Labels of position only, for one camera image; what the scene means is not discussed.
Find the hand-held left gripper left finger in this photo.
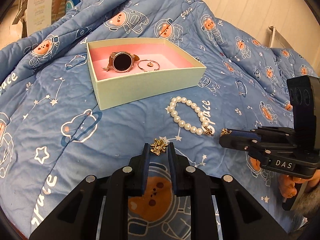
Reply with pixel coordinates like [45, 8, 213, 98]
[29, 143, 151, 240]

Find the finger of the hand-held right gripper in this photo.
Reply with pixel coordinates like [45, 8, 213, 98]
[220, 127, 296, 143]
[219, 137, 273, 153]

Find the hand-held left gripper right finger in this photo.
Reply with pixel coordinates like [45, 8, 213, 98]
[168, 142, 288, 240]

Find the gold ornate brooch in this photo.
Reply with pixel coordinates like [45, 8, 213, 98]
[150, 138, 167, 156]

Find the white pearl bracelet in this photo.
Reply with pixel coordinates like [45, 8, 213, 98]
[165, 96, 216, 137]

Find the pale green box pink lining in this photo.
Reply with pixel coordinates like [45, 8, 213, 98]
[87, 38, 207, 111]

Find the thin gold bangle with charm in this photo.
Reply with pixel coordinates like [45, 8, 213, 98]
[137, 59, 161, 73]

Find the rose gold round watch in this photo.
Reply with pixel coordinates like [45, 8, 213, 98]
[101, 51, 140, 74]

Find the person's right hand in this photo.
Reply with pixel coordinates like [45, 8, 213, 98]
[279, 171, 320, 198]

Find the blue astronaut bear blanket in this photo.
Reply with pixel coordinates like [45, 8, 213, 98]
[0, 0, 320, 240]

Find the blue package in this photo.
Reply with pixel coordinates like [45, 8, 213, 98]
[65, 0, 87, 8]

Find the tall white carton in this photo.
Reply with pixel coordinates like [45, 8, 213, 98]
[26, 0, 55, 32]

